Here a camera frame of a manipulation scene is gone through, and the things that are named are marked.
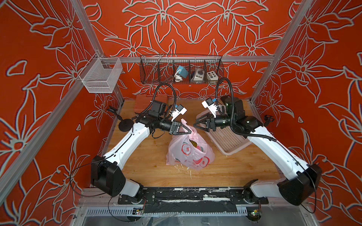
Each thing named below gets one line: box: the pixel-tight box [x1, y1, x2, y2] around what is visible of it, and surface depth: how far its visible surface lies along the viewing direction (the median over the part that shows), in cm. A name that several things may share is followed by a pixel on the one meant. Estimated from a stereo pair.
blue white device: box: [174, 65, 189, 83], surface depth 86 cm
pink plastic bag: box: [165, 119, 215, 170], surface depth 68 cm
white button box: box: [206, 70, 219, 85], surface depth 97 cm
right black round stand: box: [263, 114, 275, 127], surface depth 85 cm
